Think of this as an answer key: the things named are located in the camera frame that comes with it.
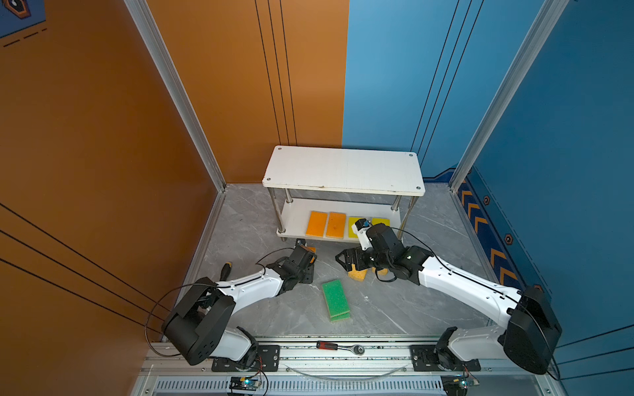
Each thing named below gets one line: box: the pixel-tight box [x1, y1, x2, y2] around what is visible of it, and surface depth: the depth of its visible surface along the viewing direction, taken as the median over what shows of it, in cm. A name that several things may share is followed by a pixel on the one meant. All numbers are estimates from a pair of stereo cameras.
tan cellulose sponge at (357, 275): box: [347, 263, 369, 283], surface depth 89 cm
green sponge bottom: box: [330, 311, 351, 323], surface depth 81 cm
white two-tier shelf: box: [261, 145, 426, 244], surface depth 82 cm
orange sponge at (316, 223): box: [305, 210, 328, 238], surface depth 98 cm
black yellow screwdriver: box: [219, 261, 232, 282], surface depth 93 cm
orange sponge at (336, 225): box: [326, 212, 347, 240], surface depth 96 cm
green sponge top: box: [321, 279, 351, 318], surface depth 83 cm
